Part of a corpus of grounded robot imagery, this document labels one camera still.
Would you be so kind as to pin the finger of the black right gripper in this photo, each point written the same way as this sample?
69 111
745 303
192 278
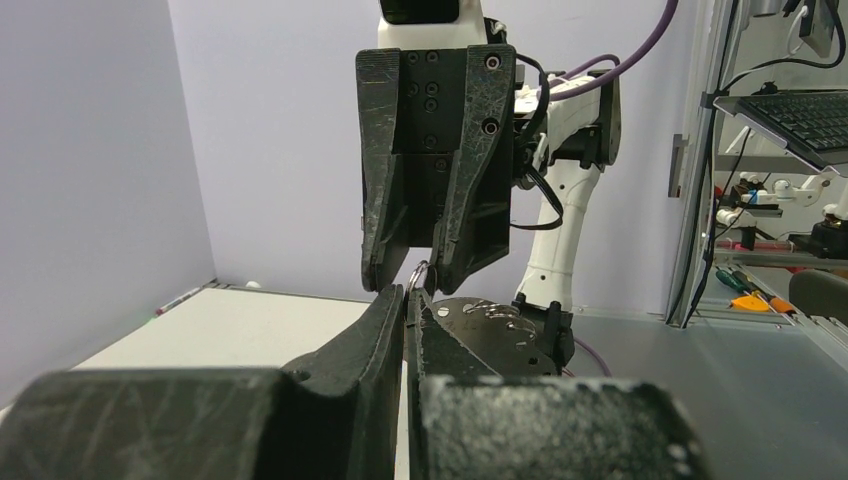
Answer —
473 232
385 243

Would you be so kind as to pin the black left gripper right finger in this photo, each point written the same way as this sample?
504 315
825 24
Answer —
504 411

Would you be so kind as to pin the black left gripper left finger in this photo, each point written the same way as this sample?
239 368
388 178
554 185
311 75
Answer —
328 414

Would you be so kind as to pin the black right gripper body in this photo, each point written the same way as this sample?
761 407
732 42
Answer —
428 134

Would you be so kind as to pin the steel oval key holder plate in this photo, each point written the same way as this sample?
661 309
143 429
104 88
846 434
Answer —
469 336

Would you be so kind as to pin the black keyboard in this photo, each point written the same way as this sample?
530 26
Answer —
810 125

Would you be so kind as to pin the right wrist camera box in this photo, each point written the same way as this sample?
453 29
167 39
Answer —
430 24

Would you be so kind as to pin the marker pen on rail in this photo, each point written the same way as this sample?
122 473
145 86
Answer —
177 301

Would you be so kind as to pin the aluminium frame post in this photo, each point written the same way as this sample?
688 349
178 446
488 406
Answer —
714 35

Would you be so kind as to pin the orange handled screwdriver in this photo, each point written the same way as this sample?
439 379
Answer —
750 297

